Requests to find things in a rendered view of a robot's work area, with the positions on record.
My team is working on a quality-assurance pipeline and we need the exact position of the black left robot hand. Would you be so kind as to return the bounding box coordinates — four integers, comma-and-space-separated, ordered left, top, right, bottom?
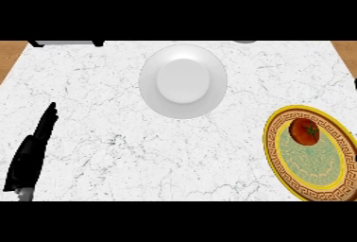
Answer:
2, 101, 61, 193

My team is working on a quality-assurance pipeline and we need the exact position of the white plate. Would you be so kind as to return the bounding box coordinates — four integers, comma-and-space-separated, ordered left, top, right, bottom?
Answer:
139, 43, 229, 120

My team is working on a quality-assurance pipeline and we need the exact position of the red tomato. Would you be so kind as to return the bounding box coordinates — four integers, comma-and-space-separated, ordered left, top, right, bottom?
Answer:
288, 118, 320, 147

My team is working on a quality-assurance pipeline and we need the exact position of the yellow patterned plate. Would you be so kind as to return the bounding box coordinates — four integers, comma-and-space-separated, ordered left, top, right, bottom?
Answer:
263, 104, 357, 202

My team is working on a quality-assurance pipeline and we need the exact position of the grey appliance with black legs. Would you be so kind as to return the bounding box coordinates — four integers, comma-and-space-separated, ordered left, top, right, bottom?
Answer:
27, 40, 106, 48

